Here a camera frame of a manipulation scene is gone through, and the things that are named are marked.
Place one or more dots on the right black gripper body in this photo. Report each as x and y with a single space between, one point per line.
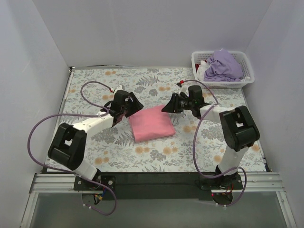
177 104

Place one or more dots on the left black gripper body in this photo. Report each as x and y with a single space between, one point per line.
129 107

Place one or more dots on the pink t shirt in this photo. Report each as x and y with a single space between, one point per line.
150 124

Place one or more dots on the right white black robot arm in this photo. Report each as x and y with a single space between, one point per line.
239 130

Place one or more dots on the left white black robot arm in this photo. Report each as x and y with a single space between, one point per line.
69 143

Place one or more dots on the white garment in basket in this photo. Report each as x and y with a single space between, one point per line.
200 73

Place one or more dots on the dark red garment in basket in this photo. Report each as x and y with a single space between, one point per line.
197 66

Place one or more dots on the purple t shirt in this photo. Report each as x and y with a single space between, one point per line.
223 68

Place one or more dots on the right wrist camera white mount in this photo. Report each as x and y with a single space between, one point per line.
183 89

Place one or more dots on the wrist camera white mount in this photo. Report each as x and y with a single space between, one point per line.
183 89
117 88

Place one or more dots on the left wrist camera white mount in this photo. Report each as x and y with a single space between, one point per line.
117 88

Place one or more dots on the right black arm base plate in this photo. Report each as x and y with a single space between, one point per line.
231 182

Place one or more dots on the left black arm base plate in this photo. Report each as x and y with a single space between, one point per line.
107 180

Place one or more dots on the aluminium frame rail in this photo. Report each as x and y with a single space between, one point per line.
157 185

